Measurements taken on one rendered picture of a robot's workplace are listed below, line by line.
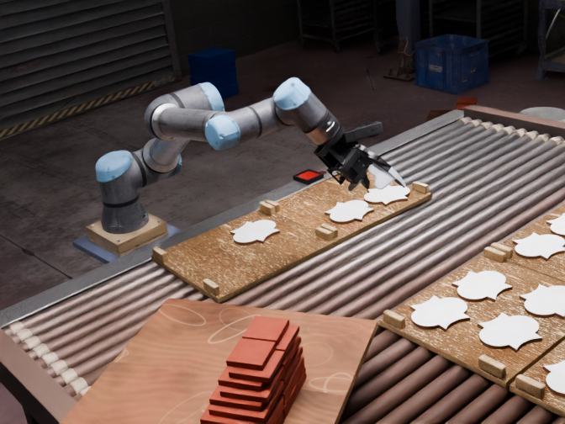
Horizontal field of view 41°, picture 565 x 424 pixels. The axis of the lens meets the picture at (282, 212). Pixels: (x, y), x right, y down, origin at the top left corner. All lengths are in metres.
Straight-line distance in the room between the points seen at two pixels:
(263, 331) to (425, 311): 0.55
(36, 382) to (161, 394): 0.39
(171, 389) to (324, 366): 0.30
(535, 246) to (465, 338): 0.45
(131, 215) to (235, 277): 0.52
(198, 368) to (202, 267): 0.61
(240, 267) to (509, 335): 0.75
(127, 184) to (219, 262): 0.44
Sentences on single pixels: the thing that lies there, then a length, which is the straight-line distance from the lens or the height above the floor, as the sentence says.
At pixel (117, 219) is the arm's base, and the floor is 0.96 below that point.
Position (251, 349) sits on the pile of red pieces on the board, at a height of 1.18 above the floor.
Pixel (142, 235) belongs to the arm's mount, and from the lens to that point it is 2.44.
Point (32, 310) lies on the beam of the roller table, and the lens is 2.16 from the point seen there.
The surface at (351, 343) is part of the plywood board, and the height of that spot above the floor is 1.04.
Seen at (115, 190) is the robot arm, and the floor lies 1.06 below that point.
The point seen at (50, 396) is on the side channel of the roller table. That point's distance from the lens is 1.76.
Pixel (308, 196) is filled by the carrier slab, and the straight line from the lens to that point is 2.47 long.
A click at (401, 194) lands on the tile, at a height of 0.95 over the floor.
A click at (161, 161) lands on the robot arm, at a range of 2.38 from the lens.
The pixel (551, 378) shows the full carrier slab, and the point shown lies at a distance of 1.65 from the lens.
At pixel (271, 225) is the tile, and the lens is 2.28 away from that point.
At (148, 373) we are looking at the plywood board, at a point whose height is 1.04.
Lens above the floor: 1.95
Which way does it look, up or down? 25 degrees down
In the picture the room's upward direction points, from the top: 7 degrees counter-clockwise
